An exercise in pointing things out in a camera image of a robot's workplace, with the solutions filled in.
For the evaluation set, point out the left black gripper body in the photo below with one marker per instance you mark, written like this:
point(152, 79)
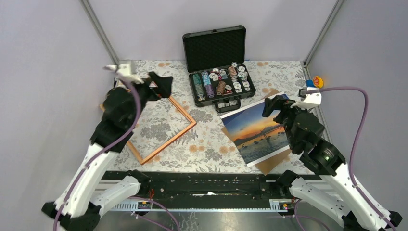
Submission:
point(147, 93)

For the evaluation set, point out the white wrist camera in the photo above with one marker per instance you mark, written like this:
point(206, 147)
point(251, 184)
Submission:
point(124, 71)
point(310, 98)

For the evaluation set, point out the blue poker chip stack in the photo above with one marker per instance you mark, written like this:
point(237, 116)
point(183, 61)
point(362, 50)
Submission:
point(206, 78)

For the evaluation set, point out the brown cardboard backing board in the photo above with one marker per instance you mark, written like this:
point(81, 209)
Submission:
point(267, 165)

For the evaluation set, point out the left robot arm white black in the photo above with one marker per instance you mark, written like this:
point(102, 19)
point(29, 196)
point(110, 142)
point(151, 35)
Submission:
point(77, 209)

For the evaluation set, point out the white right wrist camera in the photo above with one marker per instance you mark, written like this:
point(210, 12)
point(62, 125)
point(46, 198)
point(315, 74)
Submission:
point(310, 98)

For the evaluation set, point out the orange wooden picture frame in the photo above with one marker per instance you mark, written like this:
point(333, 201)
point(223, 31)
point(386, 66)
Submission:
point(161, 124)

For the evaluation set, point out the sunset landscape photo print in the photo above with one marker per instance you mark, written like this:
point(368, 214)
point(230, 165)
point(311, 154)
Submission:
point(257, 138)

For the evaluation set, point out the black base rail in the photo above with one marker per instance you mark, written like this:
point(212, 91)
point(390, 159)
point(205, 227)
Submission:
point(196, 191)

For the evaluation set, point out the black poker chip case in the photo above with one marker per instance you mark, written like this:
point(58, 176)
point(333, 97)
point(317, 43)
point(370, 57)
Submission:
point(215, 51)

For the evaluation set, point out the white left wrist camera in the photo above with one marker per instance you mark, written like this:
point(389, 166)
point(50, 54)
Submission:
point(124, 71)

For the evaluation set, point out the pink poker chip stack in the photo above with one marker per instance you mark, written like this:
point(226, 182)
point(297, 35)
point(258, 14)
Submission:
point(232, 72)

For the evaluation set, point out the blue yellow toy car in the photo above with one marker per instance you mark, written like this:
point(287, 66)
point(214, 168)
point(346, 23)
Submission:
point(316, 82)

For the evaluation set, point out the green poker chip stack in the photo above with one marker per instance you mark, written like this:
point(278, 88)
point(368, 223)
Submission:
point(198, 86)

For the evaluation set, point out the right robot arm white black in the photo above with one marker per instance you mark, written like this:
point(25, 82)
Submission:
point(304, 134)

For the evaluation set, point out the brown poker chip stack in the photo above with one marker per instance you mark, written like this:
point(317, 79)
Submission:
point(220, 89)

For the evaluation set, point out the purple poker chip stack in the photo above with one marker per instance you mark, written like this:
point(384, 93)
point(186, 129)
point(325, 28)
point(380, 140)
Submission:
point(209, 91)

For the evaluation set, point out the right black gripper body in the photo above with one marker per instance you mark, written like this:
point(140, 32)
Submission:
point(286, 112)

